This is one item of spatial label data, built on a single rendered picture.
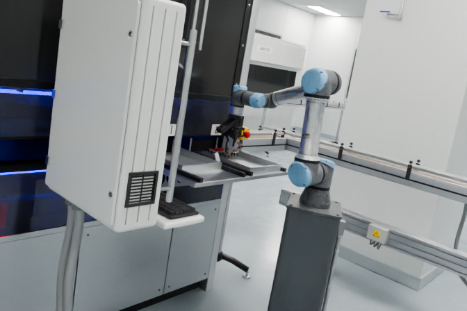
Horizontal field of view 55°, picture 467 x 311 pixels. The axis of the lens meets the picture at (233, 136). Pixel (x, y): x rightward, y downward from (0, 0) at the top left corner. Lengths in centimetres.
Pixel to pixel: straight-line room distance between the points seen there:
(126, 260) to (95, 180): 87
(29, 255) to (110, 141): 76
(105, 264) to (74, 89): 95
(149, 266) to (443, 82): 231
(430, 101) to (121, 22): 252
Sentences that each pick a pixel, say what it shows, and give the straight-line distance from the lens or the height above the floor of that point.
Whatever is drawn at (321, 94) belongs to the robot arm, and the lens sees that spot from 199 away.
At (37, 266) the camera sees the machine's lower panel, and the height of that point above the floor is 44.
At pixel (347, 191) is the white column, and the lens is 374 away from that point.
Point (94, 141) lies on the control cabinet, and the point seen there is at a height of 107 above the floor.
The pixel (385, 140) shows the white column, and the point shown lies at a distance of 358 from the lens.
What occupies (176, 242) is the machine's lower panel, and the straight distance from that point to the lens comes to 253.
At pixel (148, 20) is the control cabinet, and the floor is 147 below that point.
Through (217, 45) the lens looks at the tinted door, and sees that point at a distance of 240.
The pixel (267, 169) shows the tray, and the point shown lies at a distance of 229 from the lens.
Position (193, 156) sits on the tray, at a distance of 231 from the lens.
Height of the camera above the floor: 139
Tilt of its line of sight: 9 degrees down
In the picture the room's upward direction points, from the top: 9 degrees clockwise
